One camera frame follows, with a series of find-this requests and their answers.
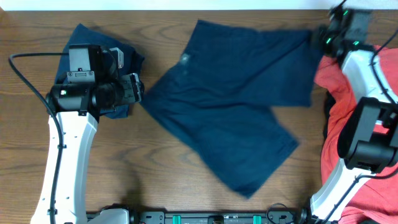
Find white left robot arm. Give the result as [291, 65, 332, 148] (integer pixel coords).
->
[30, 73, 143, 223]

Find folded navy shorts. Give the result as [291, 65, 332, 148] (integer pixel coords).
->
[54, 24, 144, 119]

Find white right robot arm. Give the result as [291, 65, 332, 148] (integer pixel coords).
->
[296, 5, 397, 223]

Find red t-shirt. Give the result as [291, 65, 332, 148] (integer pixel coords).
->
[315, 56, 397, 223]

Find navy blue shorts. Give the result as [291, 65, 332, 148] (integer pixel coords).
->
[142, 20, 323, 198]

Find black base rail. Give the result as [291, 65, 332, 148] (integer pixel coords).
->
[86, 203, 312, 224]

